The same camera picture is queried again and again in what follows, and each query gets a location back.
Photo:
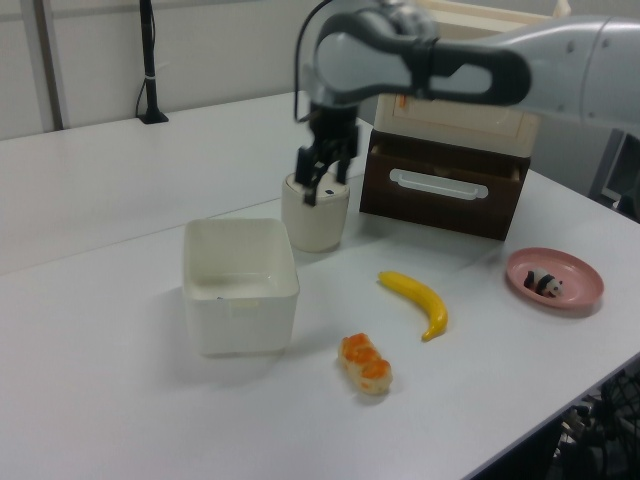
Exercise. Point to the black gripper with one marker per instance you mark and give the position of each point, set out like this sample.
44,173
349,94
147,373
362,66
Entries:
334,127

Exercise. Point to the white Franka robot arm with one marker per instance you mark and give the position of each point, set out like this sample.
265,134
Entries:
450,65

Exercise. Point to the white plastic open box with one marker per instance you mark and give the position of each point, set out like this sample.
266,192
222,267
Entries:
240,320

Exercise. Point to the wooden drawer cabinet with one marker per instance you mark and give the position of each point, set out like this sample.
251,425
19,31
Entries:
465,125

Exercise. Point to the yellow toy banana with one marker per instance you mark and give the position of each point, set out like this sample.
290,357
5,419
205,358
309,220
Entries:
425,300

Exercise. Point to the toy bread with orange topping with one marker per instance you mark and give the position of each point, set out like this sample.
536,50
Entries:
365,365

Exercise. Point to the black pole stand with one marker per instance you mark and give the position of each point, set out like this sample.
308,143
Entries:
149,75

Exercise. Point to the small panda figurine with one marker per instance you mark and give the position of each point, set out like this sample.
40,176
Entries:
545,284

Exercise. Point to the pink round plate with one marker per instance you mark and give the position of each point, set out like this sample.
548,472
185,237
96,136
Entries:
575,290

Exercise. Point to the black mesh chair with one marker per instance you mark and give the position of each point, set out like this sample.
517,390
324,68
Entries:
610,430

